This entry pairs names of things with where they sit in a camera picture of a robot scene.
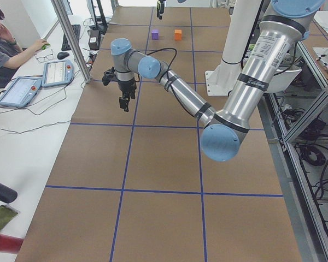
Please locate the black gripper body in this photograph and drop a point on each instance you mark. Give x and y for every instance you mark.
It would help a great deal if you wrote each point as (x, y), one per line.
(160, 6)
(127, 87)

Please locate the purple foam block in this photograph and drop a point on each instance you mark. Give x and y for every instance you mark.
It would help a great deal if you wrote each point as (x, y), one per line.
(155, 34)

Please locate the orange foam block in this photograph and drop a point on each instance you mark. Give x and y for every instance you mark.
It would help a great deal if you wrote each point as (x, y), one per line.
(177, 34)

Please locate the black monitor stand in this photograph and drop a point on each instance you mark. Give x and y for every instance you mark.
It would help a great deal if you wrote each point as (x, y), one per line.
(99, 20)

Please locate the black power adapter box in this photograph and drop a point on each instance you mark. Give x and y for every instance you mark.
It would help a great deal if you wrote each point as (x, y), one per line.
(94, 39)

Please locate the far teach pendant tablet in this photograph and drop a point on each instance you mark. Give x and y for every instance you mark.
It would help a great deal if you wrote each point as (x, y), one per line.
(57, 73)

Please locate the teach pendant tablet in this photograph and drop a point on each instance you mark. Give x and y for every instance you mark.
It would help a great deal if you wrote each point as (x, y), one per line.
(20, 92)
(57, 73)

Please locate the black computer mouse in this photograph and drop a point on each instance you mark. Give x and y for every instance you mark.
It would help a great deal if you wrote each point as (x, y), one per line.
(62, 55)

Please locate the eyeglasses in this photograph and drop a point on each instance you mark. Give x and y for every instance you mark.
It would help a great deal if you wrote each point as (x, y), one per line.
(48, 56)

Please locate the near teach pendant tablet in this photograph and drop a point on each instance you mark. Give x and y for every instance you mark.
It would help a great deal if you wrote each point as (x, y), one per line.
(20, 92)

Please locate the seated person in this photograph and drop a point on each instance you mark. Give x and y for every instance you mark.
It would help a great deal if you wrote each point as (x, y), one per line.
(12, 56)

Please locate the white chair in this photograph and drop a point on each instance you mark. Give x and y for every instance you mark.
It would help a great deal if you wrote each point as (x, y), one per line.
(282, 81)

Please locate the black water bottle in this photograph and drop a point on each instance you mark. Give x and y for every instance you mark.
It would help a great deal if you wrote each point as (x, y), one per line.
(7, 195)

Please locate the green cloth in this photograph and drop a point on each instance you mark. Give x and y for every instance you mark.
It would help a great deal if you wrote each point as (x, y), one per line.
(6, 215)

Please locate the red bottle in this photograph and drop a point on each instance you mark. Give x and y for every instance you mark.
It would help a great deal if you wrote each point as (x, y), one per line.
(10, 244)

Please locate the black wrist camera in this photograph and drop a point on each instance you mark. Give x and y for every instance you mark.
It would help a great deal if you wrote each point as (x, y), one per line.
(109, 76)

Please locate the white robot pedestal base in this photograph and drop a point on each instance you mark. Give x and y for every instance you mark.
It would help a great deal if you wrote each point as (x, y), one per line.
(244, 18)

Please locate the aluminium frame post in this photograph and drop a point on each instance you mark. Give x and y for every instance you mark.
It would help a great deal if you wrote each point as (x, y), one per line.
(73, 42)

